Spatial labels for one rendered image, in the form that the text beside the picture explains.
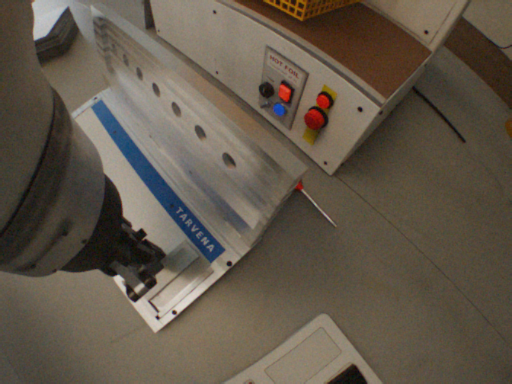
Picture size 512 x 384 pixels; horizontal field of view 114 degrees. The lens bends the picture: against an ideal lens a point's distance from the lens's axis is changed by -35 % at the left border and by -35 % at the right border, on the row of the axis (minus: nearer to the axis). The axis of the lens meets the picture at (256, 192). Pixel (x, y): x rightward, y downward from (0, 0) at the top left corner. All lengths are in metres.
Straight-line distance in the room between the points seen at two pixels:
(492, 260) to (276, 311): 0.51
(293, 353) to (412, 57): 0.47
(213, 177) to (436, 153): 0.50
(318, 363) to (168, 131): 0.40
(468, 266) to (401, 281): 0.19
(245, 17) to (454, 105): 0.64
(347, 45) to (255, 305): 0.38
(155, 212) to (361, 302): 0.35
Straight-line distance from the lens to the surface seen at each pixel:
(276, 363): 0.39
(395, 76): 0.36
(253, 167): 0.25
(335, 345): 0.41
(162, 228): 0.39
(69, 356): 0.49
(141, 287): 0.20
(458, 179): 0.66
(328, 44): 0.36
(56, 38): 0.85
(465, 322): 0.60
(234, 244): 0.37
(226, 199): 0.31
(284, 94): 0.39
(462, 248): 0.60
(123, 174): 0.44
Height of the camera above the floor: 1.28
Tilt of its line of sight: 68 degrees down
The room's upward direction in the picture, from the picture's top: 12 degrees clockwise
